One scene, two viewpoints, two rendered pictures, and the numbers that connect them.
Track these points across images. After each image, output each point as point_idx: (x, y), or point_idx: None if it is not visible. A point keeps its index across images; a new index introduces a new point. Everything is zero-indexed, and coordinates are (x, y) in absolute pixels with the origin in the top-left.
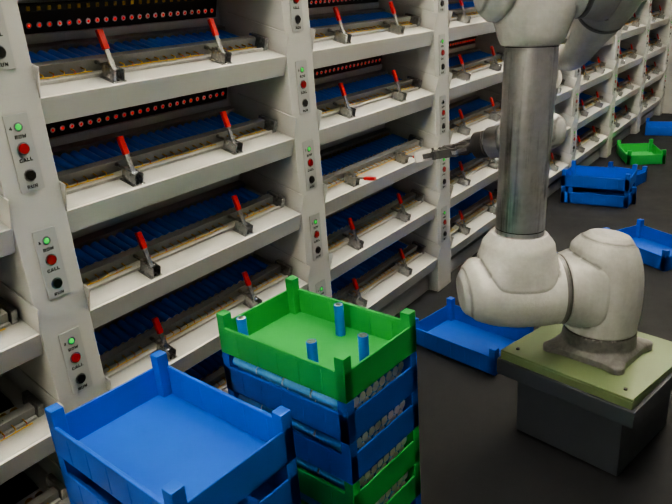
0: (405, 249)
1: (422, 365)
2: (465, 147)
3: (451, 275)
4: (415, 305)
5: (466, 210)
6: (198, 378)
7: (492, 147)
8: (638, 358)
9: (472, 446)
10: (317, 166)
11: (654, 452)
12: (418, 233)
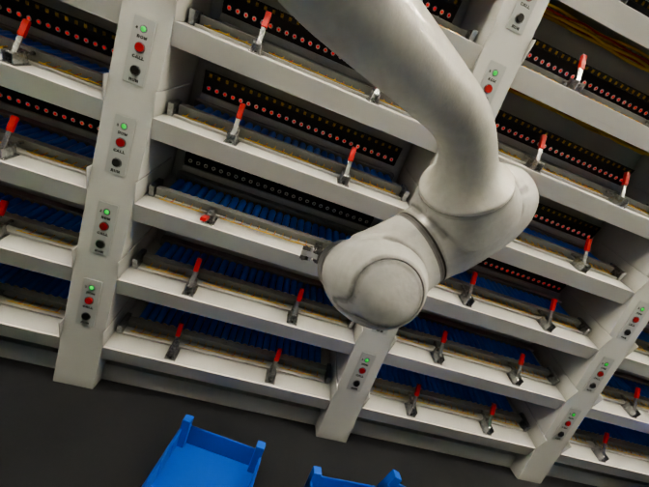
0: (307, 361)
1: (113, 471)
2: (317, 253)
3: (360, 439)
4: (271, 421)
5: (445, 396)
6: None
7: (320, 266)
8: None
9: None
10: (134, 156)
11: None
12: (337, 360)
